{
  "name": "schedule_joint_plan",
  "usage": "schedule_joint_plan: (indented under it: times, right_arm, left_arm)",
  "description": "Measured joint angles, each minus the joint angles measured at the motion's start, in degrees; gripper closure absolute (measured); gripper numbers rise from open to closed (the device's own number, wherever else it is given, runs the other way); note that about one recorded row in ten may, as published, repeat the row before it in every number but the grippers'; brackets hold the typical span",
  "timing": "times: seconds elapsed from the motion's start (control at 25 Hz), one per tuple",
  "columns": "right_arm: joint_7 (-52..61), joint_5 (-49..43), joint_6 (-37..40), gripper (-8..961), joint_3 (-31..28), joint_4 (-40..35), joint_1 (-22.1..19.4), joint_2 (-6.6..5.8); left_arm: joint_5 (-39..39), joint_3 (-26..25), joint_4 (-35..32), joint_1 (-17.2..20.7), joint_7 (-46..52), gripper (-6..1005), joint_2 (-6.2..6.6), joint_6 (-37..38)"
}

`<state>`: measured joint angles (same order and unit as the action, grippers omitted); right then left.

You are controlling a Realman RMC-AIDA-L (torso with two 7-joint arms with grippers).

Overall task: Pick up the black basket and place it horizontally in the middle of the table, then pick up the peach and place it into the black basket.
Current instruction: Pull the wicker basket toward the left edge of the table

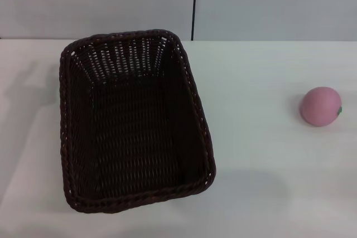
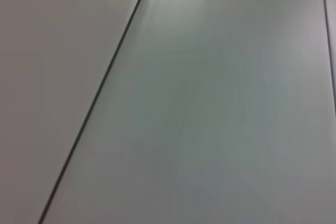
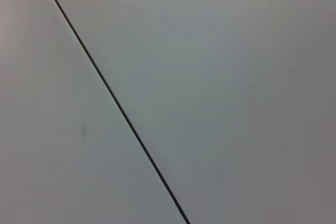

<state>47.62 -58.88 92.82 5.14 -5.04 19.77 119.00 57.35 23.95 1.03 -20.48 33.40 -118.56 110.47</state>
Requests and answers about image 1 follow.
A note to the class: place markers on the black vertical wall strip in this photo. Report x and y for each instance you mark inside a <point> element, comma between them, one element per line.
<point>194,4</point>

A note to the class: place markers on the pink toy peach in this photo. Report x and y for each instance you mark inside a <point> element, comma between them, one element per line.
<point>319,107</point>

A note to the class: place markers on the dark brown woven basket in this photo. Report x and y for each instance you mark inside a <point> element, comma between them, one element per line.
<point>134,126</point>

